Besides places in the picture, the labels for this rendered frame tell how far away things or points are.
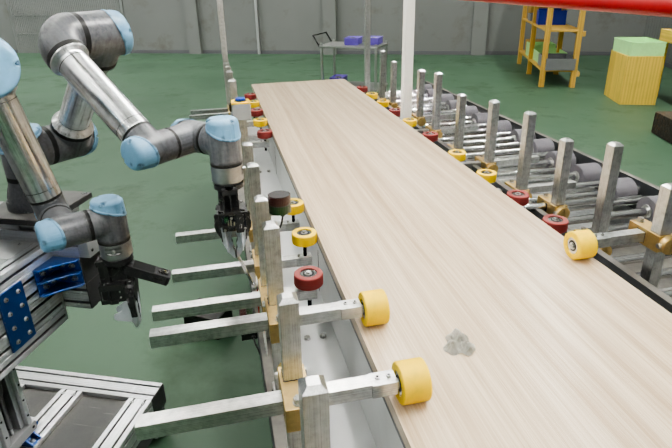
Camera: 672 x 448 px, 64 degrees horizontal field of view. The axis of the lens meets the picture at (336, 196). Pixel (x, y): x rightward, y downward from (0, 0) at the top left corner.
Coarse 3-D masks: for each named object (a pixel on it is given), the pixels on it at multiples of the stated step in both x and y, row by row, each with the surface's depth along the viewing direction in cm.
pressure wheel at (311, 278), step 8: (296, 272) 145; (304, 272) 146; (312, 272) 146; (320, 272) 145; (296, 280) 143; (304, 280) 142; (312, 280) 142; (320, 280) 144; (304, 288) 143; (312, 288) 143
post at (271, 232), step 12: (264, 228) 113; (276, 228) 113; (264, 240) 113; (276, 240) 114; (264, 252) 117; (276, 252) 115; (276, 264) 116; (276, 276) 117; (276, 288) 118; (276, 300) 120; (276, 348) 124; (276, 360) 126; (276, 384) 128
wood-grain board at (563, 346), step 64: (320, 128) 285; (384, 128) 283; (320, 192) 201; (384, 192) 199; (448, 192) 198; (384, 256) 154; (448, 256) 153; (512, 256) 153; (448, 320) 125; (512, 320) 124; (576, 320) 124; (640, 320) 123; (448, 384) 105; (512, 384) 105; (576, 384) 105; (640, 384) 104
